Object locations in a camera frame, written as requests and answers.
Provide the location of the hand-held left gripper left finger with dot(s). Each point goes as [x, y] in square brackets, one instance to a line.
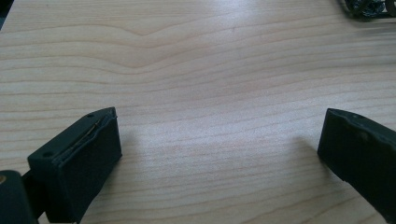
[81, 161]

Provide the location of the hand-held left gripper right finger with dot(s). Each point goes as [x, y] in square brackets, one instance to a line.
[358, 149]

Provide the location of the dark patterned object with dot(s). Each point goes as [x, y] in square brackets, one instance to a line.
[365, 6]

